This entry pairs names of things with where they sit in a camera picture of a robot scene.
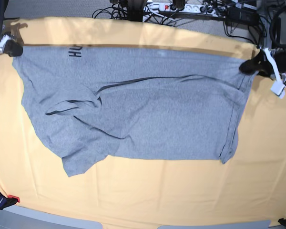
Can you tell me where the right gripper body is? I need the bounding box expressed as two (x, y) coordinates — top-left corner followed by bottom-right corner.
(0, 35), (15, 57)

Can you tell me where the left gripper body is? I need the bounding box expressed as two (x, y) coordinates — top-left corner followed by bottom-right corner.
(256, 49), (286, 83)

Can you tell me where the grey t-shirt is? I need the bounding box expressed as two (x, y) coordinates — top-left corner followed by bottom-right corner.
(12, 46), (254, 176)

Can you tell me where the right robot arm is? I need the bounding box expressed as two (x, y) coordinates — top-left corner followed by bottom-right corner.
(0, 31), (23, 57)

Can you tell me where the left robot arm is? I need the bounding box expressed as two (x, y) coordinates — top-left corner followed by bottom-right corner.
(239, 0), (286, 85)

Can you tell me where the black power adapter brick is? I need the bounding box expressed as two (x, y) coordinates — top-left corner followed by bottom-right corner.
(226, 7), (259, 26)

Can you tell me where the white power strip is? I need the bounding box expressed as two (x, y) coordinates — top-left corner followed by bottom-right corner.
(144, 0), (227, 18)

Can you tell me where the blue clamp with red tip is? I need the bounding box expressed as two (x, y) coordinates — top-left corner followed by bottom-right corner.
(0, 193), (20, 210)

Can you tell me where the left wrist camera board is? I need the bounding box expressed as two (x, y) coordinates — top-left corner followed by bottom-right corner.
(270, 81), (286, 99)

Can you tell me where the tangle of black cables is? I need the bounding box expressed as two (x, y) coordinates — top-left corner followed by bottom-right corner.
(92, 0), (270, 46)

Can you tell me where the black central post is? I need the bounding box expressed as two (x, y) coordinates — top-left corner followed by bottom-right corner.
(127, 0), (146, 22)

